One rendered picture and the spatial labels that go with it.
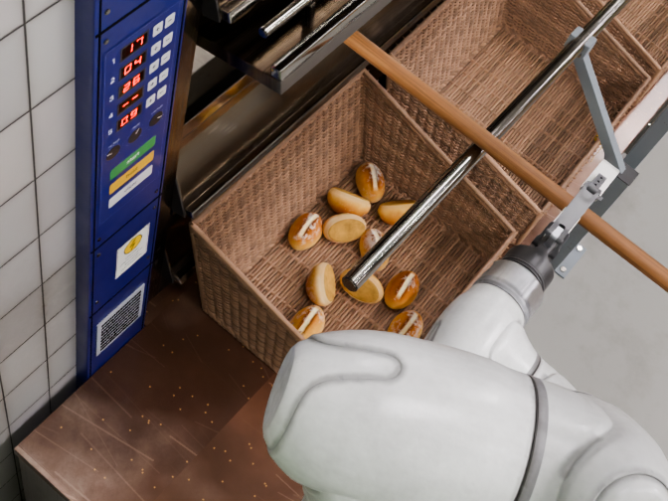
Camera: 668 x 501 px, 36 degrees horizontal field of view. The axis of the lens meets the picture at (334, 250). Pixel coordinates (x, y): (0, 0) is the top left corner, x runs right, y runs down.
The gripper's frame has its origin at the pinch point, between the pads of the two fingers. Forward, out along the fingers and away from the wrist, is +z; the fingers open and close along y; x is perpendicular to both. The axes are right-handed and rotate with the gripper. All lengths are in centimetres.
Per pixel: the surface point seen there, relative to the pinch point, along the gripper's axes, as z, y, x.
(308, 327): -15, 67, -27
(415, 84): 5.2, 10.2, -33.5
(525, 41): 92, 72, -37
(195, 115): -25, 13, -55
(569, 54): 35.6, 13.4, -18.4
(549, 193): 4.8, 10.9, -4.9
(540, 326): 64, 131, 14
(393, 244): -20.0, 13.5, -18.4
